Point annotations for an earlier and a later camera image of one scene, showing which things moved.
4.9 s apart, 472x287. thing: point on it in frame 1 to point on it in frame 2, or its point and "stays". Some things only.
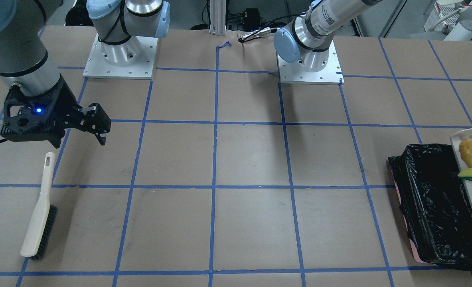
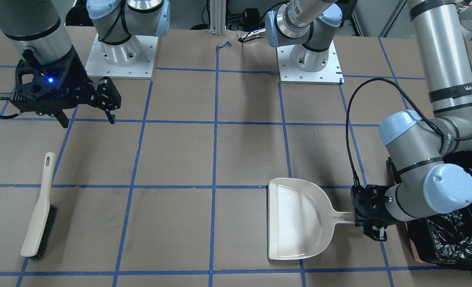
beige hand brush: (46, 215) stays
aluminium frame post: (218, 11) stays
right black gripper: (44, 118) to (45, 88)
